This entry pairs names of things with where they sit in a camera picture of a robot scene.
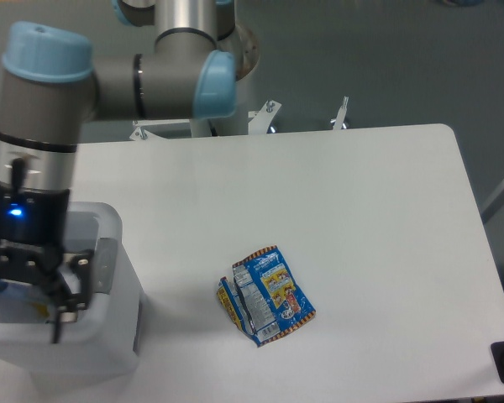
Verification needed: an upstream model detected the white pedestal foot bracket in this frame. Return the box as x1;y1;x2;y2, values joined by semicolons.
129;119;192;141

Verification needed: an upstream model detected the yellow white trash in bin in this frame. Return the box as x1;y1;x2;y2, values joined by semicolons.
28;301;50;321

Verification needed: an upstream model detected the blue snack wrapper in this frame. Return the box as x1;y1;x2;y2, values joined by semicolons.
216;245;316;347

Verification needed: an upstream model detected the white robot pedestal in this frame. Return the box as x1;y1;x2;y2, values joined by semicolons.
189;23;281;138

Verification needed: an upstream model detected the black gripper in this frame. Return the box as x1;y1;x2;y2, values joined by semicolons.
0;182;95;344

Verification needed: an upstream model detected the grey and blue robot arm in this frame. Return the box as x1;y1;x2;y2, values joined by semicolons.
0;1;237;343

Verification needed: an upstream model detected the white trash can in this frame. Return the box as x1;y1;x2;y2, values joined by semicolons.
0;201;145;376

